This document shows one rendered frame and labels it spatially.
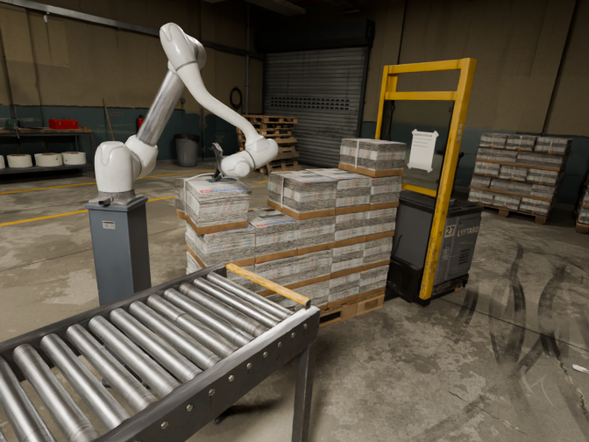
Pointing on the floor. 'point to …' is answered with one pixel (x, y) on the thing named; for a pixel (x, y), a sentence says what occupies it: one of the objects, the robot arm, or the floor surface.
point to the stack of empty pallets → (266, 131)
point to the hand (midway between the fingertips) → (210, 161)
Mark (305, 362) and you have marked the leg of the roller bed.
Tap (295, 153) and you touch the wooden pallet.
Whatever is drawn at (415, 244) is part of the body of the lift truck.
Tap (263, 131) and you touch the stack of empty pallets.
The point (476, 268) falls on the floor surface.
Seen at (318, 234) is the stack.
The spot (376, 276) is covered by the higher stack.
